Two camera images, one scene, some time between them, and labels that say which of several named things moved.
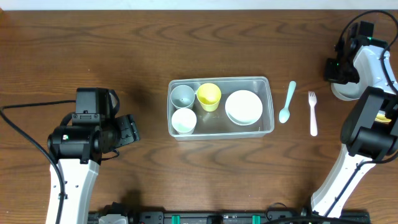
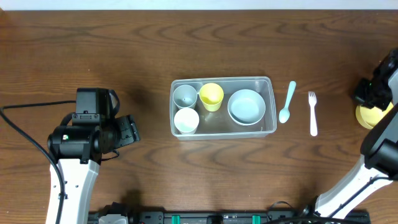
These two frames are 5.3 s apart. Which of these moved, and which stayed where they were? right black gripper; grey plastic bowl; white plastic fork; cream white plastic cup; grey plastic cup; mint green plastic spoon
Moved: grey plastic bowl; right black gripper
Stayed: cream white plastic cup; white plastic fork; grey plastic cup; mint green plastic spoon
